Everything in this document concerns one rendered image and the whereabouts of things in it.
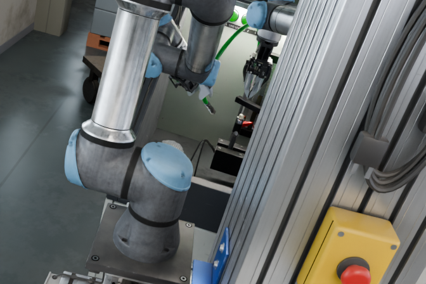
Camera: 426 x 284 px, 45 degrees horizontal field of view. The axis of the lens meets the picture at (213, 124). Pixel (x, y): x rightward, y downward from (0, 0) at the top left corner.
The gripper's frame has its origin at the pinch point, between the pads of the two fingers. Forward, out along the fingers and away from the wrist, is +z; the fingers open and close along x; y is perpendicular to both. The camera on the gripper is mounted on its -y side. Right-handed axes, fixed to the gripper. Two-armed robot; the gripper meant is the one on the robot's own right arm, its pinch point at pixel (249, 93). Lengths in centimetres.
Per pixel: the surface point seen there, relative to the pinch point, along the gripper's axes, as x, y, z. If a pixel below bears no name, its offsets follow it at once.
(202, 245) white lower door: 0, 22, 49
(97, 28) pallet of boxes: -149, -334, 101
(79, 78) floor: -132, -248, 121
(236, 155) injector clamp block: 2.8, 0.2, 23.5
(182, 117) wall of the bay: -21.6, -32.4, 30.5
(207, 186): -4.1, 21.3, 26.6
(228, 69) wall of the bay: -9.2, -32.4, 4.5
